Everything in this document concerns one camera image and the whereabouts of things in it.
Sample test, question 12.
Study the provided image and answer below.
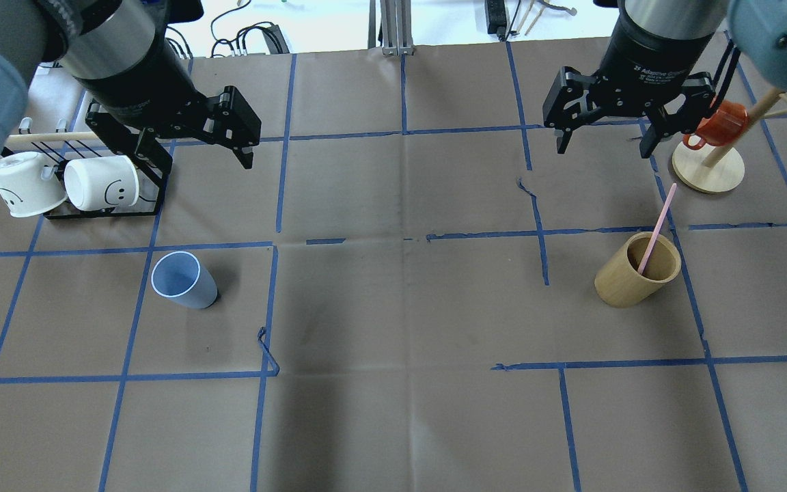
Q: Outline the black power strip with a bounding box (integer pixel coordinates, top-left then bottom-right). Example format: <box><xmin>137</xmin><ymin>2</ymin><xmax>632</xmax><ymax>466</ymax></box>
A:
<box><xmin>484</xmin><ymin>0</ymin><xmax>509</xmax><ymax>40</ymax></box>

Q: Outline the black wire mug rack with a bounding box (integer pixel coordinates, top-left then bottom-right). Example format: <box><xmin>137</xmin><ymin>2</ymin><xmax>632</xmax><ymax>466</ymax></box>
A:
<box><xmin>0</xmin><ymin>102</ymin><xmax>173</xmax><ymax>220</ymax></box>

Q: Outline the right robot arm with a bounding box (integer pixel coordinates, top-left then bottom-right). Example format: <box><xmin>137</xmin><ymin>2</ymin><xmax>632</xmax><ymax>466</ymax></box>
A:
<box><xmin>542</xmin><ymin>1</ymin><xmax>787</xmax><ymax>158</ymax></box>

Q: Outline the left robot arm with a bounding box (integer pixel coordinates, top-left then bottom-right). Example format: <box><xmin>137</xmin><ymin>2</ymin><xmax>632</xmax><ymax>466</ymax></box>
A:
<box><xmin>0</xmin><ymin>1</ymin><xmax>262</xmax><ymax>172</ymax></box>

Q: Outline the orange mug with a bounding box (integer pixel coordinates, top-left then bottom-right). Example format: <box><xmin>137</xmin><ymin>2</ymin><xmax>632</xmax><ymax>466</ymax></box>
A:
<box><xmin>682</xmin><ymin>100</ymin><xmax>750</xmax><ymax>150</ymax></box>

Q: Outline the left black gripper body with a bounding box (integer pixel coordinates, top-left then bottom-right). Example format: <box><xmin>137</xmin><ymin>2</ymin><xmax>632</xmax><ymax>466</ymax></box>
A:
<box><xmin>74</xmin><ymin>27</ymin><xmax>225</xmax><ymax>154</ymax></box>

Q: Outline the brown paper table cover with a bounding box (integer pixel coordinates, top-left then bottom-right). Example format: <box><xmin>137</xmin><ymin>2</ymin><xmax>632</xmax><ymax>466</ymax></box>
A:
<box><xmin>0</xmin><ymin>38</ymin><xmax>787</xmax><ymax>491</ymax></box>

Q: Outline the white smiley mug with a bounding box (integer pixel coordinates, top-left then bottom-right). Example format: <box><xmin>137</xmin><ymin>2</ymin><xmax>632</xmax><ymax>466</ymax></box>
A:
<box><xmin>63</xmin><ymin>155</ymin><xmax>139</xmax><ymax>211</ymax></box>
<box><xmin>0</xmin><ymin>152</ymin><xmax>68</xmax><ymax>218</ymax></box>

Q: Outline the white smiley mug right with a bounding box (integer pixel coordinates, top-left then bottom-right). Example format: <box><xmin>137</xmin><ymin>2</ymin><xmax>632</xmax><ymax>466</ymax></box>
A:
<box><xmin>63</xmin><ymin>155</ymin><xmax>139</xmax><ymax>211</ymax></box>

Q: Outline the wooden mug tree stand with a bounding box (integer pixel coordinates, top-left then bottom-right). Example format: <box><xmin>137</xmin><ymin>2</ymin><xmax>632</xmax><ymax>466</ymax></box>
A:
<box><xmin>671</xmin><ymin>88</ymin><xmax>787</xmax><ymax>194</ymax></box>

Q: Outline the white smiley mug left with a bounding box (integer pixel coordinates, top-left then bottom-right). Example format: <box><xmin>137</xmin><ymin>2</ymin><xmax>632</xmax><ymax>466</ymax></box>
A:
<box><xmin>0</xmin><ymin>152</ymin><xmax>68</xmax><ymax>218</ymax></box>

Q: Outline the light blue plastic cup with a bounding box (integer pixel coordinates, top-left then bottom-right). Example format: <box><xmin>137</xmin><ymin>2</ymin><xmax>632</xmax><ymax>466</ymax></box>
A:
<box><xmin>150</xmin><ymin>250</ymin><xmax>219</xmax><ymax>310</ymax></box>

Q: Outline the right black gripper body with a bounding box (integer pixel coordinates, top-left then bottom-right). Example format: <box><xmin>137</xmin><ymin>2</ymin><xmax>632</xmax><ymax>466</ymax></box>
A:
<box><xmin>588</xmin><ymin>19</ymin><xmax>711</xmax><ymax>119</ymax></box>

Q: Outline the aluminium frame post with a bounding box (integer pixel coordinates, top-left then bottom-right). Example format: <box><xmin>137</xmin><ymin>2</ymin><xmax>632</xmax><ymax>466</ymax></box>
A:
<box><xmin>368</xmin><ymin>1</ymin><xmax>415</xmax><ymax>56</ymax></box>

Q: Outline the bamboo chopstick holder cup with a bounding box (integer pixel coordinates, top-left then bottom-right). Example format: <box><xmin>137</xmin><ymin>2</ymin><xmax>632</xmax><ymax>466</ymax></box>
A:
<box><xmin>594</xmin><ymin>232</ymin><xmax>682</xmax><ymax>308</ymax></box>

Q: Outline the pink chopstick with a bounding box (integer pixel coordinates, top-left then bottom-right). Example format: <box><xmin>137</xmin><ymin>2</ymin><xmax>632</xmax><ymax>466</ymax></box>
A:
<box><xmin>637</xmin><ymin>182</ymin><xmax>678</xmax><ymax>276</ymax></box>

